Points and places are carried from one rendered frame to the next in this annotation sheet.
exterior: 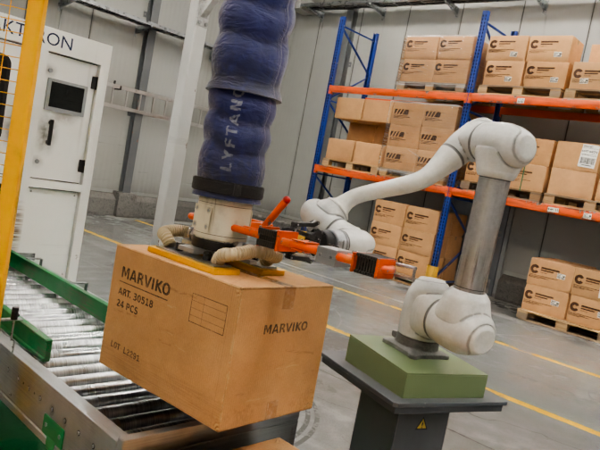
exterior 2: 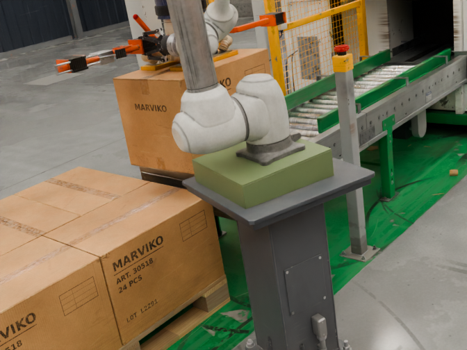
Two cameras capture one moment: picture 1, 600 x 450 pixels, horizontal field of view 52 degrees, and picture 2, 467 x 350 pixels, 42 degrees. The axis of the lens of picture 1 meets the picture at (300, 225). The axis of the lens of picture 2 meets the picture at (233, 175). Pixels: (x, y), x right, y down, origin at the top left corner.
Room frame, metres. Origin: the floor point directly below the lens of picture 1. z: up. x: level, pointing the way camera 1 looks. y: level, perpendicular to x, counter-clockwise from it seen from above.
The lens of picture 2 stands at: (2.13, -2.47, 1.53)
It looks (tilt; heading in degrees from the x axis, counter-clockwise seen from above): 21 degrees down; 92
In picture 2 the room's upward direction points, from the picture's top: 9 degrees counter-clockwise
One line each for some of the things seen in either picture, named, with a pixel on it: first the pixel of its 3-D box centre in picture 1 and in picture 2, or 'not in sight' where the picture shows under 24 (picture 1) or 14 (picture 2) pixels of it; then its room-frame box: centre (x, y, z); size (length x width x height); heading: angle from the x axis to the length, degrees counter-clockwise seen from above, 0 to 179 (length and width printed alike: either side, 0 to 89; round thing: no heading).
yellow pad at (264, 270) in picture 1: (238, 256); (204, 57); (2.02, 0.18, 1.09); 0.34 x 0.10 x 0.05; 48
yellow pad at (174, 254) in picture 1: (192, 254); (174, 57); (1.88, 0.31, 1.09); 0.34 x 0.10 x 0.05; 48
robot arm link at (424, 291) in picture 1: (427, 307); (259, 107); (2.20, -0.50, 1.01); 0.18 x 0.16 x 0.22; 26
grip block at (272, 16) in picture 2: not in sight; (272, 19); (2.35, 0.29, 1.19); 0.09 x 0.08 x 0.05; 138
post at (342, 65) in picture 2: not in sight; (351, 160); (2.62, 0.21, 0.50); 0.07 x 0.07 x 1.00; 47
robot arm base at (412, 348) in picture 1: (412, 340); (273, 142); (2.23, -0.49, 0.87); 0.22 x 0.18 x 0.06; 31
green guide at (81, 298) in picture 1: (76, 291); (399, 85); (3.10, 1.06, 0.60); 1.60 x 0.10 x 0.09; 47
